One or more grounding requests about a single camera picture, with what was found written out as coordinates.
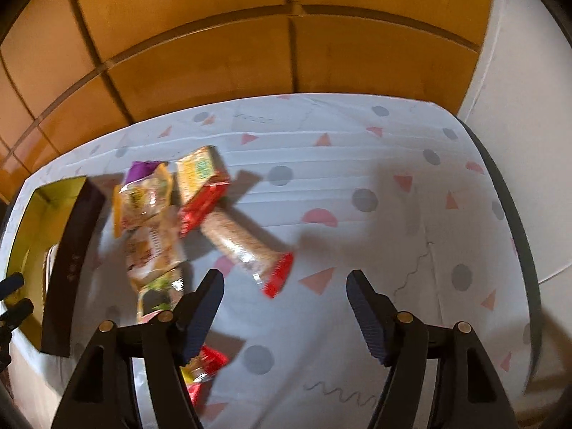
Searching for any patterned white tablecloth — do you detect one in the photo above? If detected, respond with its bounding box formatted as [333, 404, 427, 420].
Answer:
[1, 94, 532, 428]

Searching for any yellow green silver snack bag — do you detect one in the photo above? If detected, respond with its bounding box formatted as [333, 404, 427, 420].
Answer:
[137, 268, 185, 322]

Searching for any green yellow cracker pack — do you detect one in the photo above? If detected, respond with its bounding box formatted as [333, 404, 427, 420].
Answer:
[176, 145, 230, 204]

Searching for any beige round pastry pack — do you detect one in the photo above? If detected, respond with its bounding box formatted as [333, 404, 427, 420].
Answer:
[125, 205, 187, 291]

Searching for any red-ended sesame bar pack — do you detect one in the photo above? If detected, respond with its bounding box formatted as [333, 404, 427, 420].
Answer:
[178, 179, 294, 298]

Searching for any red white Angel Love packet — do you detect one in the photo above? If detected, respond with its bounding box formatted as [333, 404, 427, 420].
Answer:
[180, 345, 229, 406]

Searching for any dark box with gold interior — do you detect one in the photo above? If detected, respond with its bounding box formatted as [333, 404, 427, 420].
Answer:
[4, 176, 106, 358]

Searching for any purple snack packet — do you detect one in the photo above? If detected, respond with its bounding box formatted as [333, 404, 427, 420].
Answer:
[124, 161, 162, 184]

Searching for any orange seed snack bag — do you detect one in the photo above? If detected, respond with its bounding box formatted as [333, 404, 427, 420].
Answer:
[113, 161, 173, 238]

